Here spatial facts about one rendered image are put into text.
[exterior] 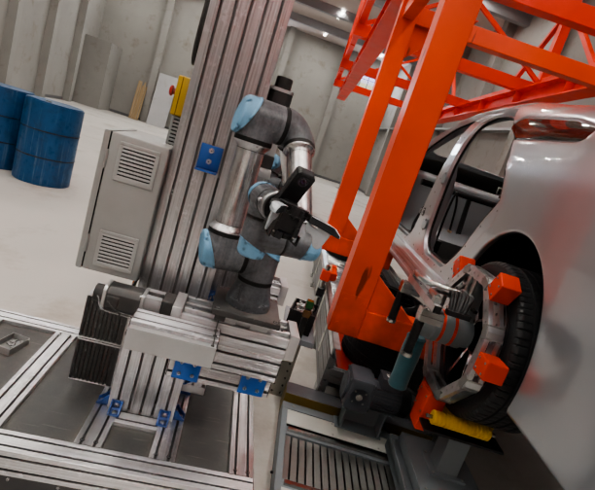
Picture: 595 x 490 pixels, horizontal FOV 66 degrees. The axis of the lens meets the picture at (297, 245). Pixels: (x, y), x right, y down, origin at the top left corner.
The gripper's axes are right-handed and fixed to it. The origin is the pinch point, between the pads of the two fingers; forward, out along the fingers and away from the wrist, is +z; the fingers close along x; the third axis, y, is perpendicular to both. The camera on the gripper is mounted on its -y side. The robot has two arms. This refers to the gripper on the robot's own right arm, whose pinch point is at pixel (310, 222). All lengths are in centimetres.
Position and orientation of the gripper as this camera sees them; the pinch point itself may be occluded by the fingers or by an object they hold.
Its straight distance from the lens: 89.1
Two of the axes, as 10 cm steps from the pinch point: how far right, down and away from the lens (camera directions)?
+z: 3.3, 3.1, -8.9
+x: -8.4, -3.3, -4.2
